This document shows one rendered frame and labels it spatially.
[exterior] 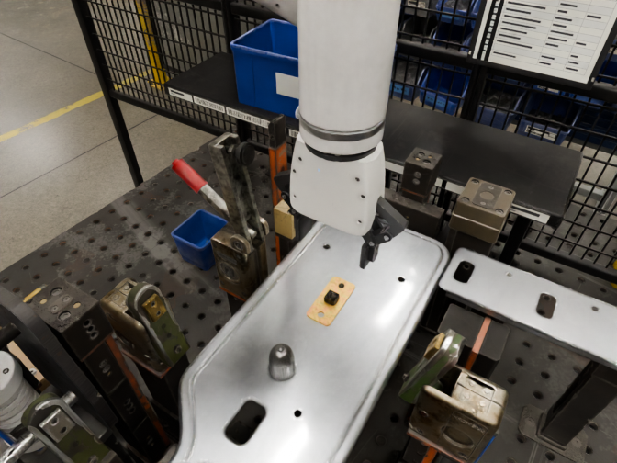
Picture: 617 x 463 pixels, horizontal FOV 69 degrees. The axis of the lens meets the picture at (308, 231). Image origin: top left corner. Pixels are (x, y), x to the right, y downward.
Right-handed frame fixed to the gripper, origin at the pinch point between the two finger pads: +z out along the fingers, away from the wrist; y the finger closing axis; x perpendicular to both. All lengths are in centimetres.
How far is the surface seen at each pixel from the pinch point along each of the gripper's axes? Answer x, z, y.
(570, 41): 54, -10, 16
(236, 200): -1.7, -1.8, -14.0
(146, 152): 105, 112, -181
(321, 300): -1.1, 11.6, -1.0
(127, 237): 10, 42, -65
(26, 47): 163, 113, -380
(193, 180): -0.6, -1.0, -22.7
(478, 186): 28.8, 6.1, 11.4
